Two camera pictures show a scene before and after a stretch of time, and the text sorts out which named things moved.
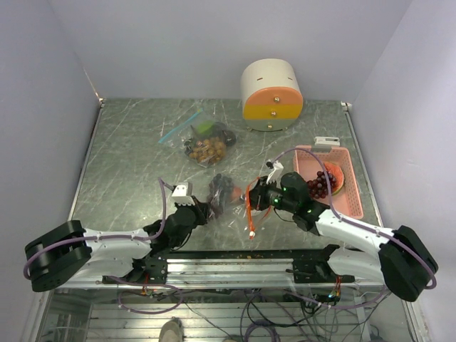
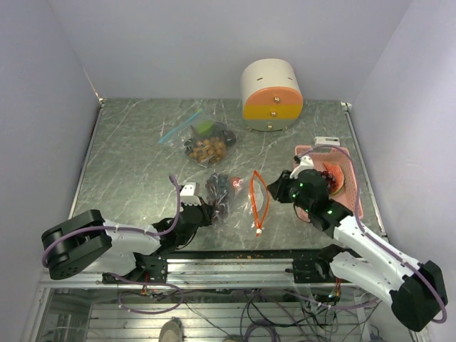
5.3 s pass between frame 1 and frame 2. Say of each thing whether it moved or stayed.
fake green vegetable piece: stayed
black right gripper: moved
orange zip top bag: stayed
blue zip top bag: stayed
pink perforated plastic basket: stayed
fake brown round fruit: moved
